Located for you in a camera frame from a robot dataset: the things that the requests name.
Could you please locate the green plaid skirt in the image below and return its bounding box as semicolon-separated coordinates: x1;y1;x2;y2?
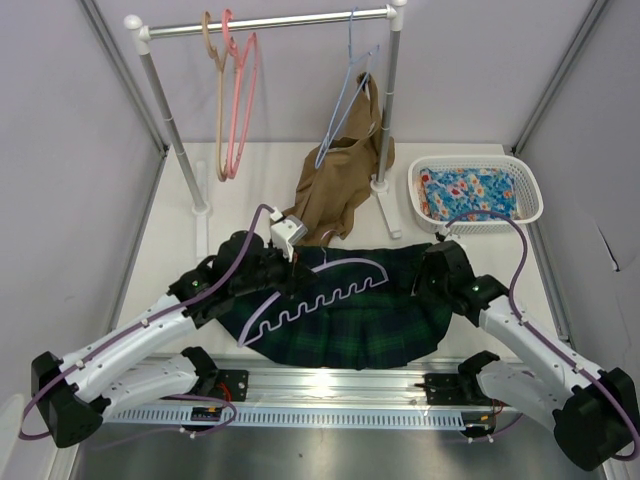
219;244;453;370

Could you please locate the white clothes rack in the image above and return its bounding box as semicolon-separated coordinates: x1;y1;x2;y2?
123;1;407;259

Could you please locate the blue floral cloth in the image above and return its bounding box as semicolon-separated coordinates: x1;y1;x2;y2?
418;168;519;222

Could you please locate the white slotted cable duct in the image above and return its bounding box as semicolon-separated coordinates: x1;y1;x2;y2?
108;404;466;431

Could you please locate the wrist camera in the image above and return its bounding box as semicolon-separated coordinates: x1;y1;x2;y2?
270;210;308;262
435;224;463;243

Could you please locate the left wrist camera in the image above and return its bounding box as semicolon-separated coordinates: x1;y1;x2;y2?
270;210;308;262

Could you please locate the pink hanger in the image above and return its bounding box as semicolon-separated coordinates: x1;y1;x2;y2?
221;9;259;179

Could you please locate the beige hanger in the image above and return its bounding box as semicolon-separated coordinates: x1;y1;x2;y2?
201;10;228;182

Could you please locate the blue wire hanger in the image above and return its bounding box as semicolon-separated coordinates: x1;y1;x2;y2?
314;7;380;170

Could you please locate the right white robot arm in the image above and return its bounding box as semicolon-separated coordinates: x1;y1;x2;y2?
413;241;639;471

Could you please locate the tan brown skirt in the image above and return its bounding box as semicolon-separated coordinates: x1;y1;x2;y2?
284;78;382;246

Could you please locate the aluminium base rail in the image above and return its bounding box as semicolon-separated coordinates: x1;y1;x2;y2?
149;355;613;414

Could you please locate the white plastic basket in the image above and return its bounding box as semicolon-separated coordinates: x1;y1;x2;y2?
408;155;544;234

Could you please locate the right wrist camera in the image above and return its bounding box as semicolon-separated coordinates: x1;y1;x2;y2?
435;224;463;243

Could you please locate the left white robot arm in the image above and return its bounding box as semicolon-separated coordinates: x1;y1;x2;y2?
29;220;315;448

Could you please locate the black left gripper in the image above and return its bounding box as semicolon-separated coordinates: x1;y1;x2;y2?
232;239;318;299

